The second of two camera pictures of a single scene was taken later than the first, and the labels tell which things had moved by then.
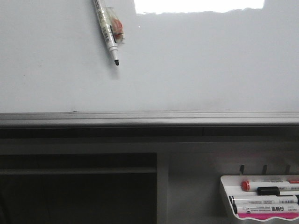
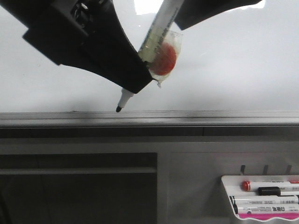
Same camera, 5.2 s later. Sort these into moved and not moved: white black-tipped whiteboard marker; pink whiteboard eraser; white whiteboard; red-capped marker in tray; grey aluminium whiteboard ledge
Moved: white black-tipped whiteboard marker
Not moved: white whiteboard; grey aluminium whiteboard ledge; red-capped marker in tray; pink whiteboard eraser
